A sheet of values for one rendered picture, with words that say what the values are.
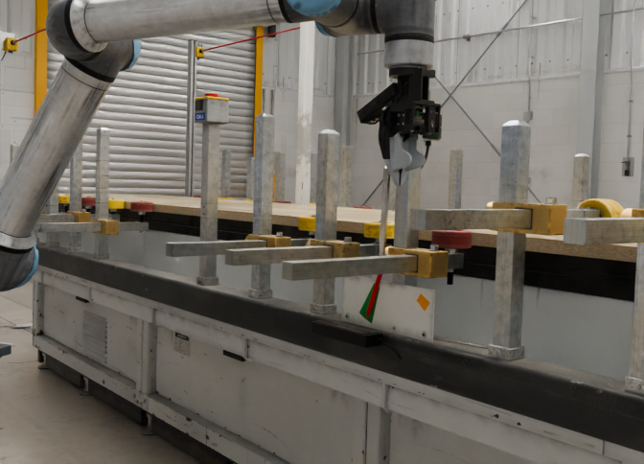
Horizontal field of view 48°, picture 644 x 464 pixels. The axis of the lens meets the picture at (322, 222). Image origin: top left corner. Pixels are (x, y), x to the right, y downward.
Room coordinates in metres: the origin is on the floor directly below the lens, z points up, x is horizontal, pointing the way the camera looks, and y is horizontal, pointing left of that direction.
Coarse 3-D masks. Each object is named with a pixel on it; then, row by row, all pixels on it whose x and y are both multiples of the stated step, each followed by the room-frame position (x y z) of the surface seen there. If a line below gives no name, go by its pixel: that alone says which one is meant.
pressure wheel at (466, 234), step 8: (432, 232) 1.47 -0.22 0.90; (440, 232) 1.45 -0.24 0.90; (448, 232) 1.44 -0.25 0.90; (456, 232) 1.44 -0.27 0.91; (464, 232) 1.44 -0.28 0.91; (432, 240) 1.47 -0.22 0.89; (440, 240) 1.45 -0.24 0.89; (448, 240) 1.44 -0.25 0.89; (456, 240) 1.44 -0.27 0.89; (464, 240) 1.44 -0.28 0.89; (448, 248) 1.47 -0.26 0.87; (456, 248) 1.44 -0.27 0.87; (464, 248) 1.45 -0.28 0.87; (448, 272) 1.47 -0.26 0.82; (448, 280) 1.47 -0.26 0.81
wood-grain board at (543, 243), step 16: (128, 208) 2.84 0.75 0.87; (160, 208) 2.64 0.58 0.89; (176, 208) 2.54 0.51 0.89; (192, 208) 2.46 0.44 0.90; (224, 208) 2.44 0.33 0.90; (240, 208) 2.49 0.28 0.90; (272, 208) 2.58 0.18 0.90; (288, 208) 2.63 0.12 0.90; (304, 208) 2.68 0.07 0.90; (352, 208) 2.85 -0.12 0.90; (288, 224) 2.04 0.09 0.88; (336, 224) 1.88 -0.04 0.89; (352, 224) 1.84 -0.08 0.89; (480, 240) 1.53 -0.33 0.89; (496, 240) 1.49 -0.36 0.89; (528, 240) 1.44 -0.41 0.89; (544, 240) 1.41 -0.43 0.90; (560, 240) 1.38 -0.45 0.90; (592, 256) 1.33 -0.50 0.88; (608, 256) 1.31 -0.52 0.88; (624, 256) 1.28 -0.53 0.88
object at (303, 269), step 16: (384, 256) 1.36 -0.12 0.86; (400, 256) 1.37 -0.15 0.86; (416, 256) 1.39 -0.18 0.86; (448, 256) 1.45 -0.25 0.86; (288, 272) 1.21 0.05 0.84; (304, 272) 1.22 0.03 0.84; (320, 272) 1.24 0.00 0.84; (336, 272) 1.26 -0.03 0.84; (352, 272) 1.29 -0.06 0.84; (368, 272) 1.31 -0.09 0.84; (384, 272) 1.34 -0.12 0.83
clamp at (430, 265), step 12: (396, 252) 1.44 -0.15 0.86; (408, 252) 1.41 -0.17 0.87; (420, 252) 1.39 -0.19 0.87; (432, 252) 1.37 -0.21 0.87; (444, 252) 1.39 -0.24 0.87; (420, 264) 1.39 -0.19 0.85; (432, 264) 1.37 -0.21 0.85; (444, 264) 1.39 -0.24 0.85; (420, 276) 1.39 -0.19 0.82; (432, 276) 1.37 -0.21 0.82; (444, 276) 1.39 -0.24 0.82
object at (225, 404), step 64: (128, 256) 2.89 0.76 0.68; (192, 256) 2.51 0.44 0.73; (576, 256) 1.38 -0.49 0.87; (64, 320) 3.52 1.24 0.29; (128, 320) 2.96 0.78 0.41; (448, 320) 1.62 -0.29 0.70; (576, 320) 1.38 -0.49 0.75; (128, 384) 2.89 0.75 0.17; (192, 384) 2.56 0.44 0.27; (256, 384) 2.25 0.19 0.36; (192, 448) 2.53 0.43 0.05; (256, 448) 2.23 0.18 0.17; (320, 448) 2.00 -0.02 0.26; (384, 448) 1.79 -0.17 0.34; (448, 448) 1.65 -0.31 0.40
